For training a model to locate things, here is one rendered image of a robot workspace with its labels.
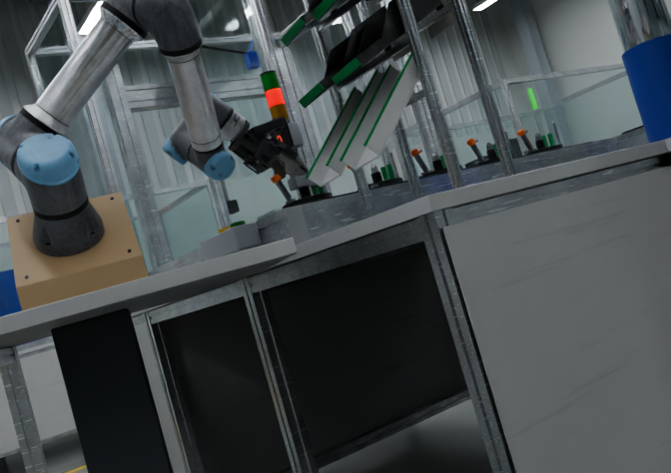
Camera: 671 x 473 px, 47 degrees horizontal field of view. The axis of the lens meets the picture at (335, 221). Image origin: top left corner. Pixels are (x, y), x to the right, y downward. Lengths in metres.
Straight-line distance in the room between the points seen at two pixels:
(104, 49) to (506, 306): 1.01
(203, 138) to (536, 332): 0.89
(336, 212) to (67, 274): 0.66
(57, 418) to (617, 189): 5.73
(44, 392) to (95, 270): 5.17
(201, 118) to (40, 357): 5.19
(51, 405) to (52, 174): 5.28
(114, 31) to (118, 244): 0.47
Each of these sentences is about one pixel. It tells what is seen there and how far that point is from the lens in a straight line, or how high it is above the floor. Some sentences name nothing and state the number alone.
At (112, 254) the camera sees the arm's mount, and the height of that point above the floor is 0.95.
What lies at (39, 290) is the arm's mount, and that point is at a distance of 1.74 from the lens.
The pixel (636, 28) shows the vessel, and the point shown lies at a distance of 2.25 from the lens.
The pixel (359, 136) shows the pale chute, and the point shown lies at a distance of 1.80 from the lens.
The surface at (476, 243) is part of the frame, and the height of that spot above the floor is 0.76.
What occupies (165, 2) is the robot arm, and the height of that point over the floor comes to 1.42.
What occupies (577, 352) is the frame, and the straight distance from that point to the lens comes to 1.55.
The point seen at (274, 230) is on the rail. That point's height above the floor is 0.92.
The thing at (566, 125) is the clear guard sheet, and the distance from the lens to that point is 7.43.
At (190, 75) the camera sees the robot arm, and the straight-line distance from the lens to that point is 1.78.
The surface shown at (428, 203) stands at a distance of 1.35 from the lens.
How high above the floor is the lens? 0.77
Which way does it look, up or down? 4 degrees up
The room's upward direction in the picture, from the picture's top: 16 degrees counter-clockwise
